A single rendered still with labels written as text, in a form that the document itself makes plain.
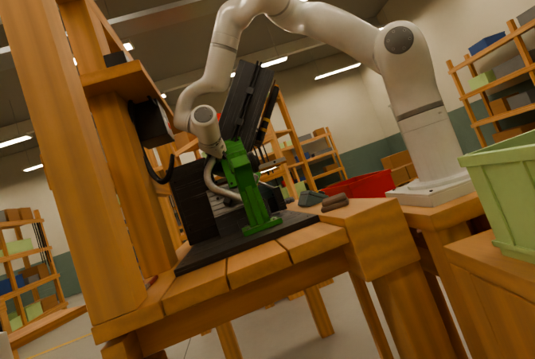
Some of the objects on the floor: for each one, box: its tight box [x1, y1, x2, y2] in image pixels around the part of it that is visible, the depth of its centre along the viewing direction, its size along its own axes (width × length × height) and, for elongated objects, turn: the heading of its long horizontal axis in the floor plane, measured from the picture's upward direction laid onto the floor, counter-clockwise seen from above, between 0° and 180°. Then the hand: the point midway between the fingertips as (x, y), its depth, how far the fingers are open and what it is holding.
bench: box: [91, 222, 457, 359], centre depth 137 cm, size 70×149×88 cm, turn 112°
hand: (214, 156), depth 131 cm, fingers closed on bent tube, 3 cm apart
